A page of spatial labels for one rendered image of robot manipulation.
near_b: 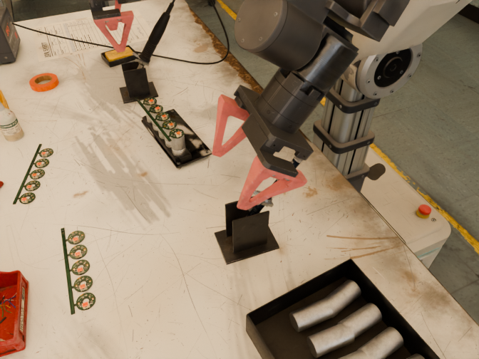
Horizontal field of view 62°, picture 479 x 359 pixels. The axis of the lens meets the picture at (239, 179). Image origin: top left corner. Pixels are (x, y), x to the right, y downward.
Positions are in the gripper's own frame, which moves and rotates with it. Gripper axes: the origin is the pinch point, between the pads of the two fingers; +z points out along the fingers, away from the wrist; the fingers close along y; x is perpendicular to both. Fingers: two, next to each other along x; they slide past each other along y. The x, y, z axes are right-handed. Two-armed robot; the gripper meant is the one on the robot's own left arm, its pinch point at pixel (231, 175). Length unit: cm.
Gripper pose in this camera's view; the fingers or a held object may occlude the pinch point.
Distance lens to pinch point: 48.6
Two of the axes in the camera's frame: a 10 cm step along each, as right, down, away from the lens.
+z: -5.5, 7.1, 4.4
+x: 7.7, 2.2, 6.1
